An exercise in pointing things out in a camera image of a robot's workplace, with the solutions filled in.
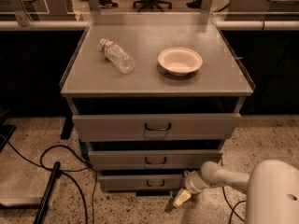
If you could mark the person leg dark shoe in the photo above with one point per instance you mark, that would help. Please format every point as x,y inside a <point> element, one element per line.
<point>194,4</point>

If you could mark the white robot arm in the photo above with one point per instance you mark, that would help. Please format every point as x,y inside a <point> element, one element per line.
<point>272,189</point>

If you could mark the grey middle drawer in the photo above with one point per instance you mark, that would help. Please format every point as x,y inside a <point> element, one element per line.
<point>152,159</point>

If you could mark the black metal stand leg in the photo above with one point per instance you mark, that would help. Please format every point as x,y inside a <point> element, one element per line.
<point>43,206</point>

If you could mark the grey drawer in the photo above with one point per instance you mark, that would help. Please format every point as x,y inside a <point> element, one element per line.
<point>152,159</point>
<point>155,127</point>
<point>111,183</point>

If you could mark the grey drawer cabinet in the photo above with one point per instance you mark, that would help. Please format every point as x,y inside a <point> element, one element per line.
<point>93,86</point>

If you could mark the grey bottom drawer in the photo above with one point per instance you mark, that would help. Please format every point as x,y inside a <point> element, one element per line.
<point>111,183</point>

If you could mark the white horizontal rail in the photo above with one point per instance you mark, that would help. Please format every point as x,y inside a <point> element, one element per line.
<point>222,25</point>

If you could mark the clear plastic water bottle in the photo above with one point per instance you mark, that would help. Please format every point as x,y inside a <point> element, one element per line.
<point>122,60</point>

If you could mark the white paper bowl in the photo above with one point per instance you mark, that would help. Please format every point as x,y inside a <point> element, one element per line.
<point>180,62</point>

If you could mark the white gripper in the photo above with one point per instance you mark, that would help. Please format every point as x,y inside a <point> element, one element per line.
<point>191,182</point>

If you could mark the grey top drawer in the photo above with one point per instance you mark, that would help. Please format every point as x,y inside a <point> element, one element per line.
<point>155,127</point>

